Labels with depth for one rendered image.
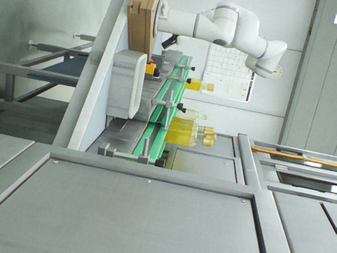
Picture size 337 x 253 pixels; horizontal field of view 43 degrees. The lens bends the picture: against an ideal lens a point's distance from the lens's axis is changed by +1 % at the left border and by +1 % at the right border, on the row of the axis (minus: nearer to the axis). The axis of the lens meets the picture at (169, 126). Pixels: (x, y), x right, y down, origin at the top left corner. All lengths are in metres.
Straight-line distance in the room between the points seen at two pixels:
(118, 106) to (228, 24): 0.54
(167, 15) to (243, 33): 0.31
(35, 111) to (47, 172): 1.19
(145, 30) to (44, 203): 1.05
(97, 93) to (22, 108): 0.68
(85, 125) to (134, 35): 0.51
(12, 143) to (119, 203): 0.28
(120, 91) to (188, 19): 0.41
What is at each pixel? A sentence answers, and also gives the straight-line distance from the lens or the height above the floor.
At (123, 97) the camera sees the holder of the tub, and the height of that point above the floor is 0.80.
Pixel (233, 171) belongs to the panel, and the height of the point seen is 1.28.
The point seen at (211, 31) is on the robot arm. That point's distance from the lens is 1.69.
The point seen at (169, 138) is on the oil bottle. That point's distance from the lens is 1.79.
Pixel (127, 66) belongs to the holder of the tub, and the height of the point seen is 0.80.
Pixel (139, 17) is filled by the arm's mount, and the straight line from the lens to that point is 1.60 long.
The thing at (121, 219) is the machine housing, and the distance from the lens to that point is 0.68.
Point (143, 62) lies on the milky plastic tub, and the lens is 1.63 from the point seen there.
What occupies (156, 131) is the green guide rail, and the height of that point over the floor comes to 0.93.
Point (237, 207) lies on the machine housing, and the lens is 0.79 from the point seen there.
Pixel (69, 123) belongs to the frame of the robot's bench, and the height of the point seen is 0.68.
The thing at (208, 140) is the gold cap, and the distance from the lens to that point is 1.80.
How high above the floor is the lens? 1.06
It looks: 3 degrees down
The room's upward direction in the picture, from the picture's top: 101 degrees clockwise
